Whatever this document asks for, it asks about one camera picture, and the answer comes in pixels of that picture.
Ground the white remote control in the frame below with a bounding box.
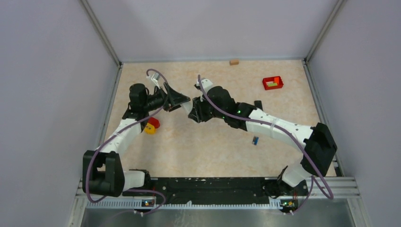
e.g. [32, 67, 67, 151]
[180, 101, 193, 115]

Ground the yellow traffic light toy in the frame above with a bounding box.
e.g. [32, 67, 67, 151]
[144, 123, 157, 135]

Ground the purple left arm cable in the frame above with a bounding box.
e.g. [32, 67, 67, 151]
[85, 68, 171, 216]

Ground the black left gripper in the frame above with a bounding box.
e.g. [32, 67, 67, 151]
[143, 82, 190, 112]

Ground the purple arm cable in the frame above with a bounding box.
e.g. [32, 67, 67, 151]
[85, 68, 171, 216]
[197, 74, 335, 215]

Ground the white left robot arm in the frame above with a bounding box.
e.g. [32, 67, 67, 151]
[82, 83, 191, 197]

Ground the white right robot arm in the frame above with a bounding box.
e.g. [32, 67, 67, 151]
[188, 85, 338, 195]

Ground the red plastic bin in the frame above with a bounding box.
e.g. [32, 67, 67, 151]
[262, 76, 284, 90]

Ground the red oval toy block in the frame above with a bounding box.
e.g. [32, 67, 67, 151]
[148, 117, 160, 129]

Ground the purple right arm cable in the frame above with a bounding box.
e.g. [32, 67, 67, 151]
[197, 74, 335, 215]

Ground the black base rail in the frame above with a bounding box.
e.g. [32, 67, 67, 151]
[122, 177, 309, 206]

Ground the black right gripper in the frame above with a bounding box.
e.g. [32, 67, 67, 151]
[190, 93, 227, 123]

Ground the small wooden block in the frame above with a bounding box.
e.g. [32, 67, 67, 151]
[229, 59, 239, 66]

